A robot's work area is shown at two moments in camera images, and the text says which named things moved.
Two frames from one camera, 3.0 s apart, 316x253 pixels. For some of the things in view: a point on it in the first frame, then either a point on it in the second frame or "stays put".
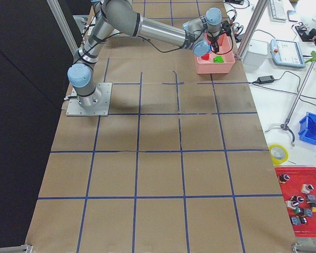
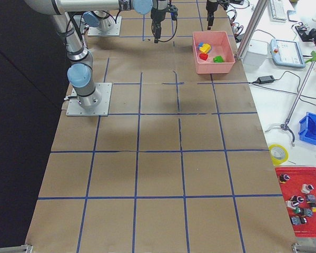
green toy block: (218, 59) stays put
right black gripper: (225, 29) to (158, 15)
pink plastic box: (216, 62) stays put
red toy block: (205, 57) stays put
